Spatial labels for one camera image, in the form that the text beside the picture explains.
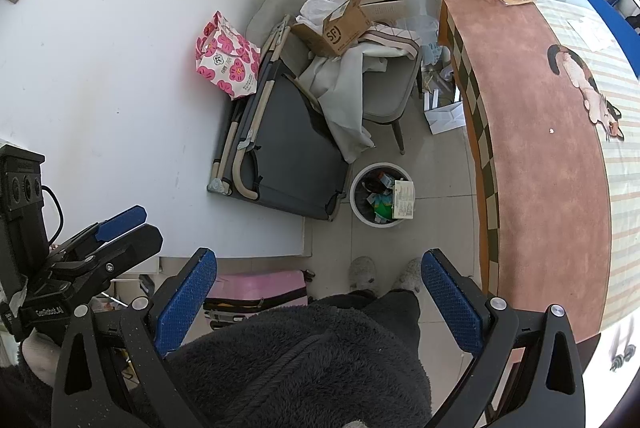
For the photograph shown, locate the clear plastic bag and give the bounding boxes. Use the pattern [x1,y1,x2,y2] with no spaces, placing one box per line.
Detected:
[400,14,441,69]

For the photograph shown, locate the white cloth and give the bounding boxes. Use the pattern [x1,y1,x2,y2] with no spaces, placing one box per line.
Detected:
[298,0,376,164]

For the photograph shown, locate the person's left forearm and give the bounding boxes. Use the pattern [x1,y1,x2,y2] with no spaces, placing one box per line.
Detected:
[0,330,63,428]

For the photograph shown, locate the beige striped cloth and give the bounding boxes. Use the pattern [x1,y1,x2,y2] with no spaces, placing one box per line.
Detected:
[357,22,422,62]

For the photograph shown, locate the black cable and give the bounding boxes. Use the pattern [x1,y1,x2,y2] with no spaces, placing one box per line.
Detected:
[40,185,66,249]

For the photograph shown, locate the cat print tablecloth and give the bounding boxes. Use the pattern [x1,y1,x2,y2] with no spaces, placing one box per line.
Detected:
[437,0,640,359]

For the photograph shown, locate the grey fluffy slipper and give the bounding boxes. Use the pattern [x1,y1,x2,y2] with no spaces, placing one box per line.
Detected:
[392,257,423,293]
[348,257,377,291]

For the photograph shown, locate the person's left leg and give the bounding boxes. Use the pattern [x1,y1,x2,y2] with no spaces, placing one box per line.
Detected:
[320,291,378,309]

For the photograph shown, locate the blue green plastic bag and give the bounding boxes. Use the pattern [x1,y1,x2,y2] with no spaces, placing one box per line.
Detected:
[367,191,396,221]

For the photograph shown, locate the white paper bag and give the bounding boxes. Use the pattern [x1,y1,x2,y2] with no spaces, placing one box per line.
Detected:
[424,101,467,135]

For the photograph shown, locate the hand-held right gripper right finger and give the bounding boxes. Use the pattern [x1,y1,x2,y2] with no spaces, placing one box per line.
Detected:
[420,248,587,428]

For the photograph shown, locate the white paper sheet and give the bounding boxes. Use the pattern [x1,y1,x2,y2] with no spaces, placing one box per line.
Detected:
[392,179,416,219]

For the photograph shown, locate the flat cardboard carton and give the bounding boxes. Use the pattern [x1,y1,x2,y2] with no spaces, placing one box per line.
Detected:
[360,0,406,26]

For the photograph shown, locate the pink floral bag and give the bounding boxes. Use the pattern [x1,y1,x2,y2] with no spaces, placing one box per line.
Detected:
[195,11,262,102]

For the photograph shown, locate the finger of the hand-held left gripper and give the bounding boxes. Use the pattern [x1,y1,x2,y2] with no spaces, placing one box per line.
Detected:
[60,224,165,289]
[52,205,148,259]

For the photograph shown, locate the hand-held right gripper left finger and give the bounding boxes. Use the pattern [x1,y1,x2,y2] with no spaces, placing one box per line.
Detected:
[51,247,218,428]

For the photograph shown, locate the pink suitcase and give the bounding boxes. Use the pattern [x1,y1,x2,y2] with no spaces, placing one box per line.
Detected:
[204,269,313,324]

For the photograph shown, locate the person's dark fleece torso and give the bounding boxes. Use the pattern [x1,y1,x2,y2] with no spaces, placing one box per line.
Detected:
[167,291,433,428]

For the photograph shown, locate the printed cardboard box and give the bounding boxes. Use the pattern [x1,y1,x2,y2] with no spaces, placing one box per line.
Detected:
[291,0,373,58]

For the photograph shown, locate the grey chair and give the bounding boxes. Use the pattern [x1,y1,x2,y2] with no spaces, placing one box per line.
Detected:
[247,0,423,155]

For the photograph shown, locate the person's leg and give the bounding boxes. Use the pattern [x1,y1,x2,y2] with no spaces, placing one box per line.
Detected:
[320,291,378,309]
[365,289,422,354]

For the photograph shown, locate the white papers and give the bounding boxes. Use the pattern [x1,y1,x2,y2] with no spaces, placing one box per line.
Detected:
[565,16,626,52]

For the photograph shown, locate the white round trash bin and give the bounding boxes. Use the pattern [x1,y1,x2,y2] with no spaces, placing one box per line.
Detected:
[349,162,416,227]

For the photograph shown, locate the person's right leg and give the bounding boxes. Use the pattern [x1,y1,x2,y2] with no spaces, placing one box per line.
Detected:
[365,289,422,354]

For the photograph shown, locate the grey folding bed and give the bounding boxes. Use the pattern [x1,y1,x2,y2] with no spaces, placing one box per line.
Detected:
[206,16,351,222]

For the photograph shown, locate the blue chair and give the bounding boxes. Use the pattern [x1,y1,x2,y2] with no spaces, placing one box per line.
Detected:
[578,0,640,79]

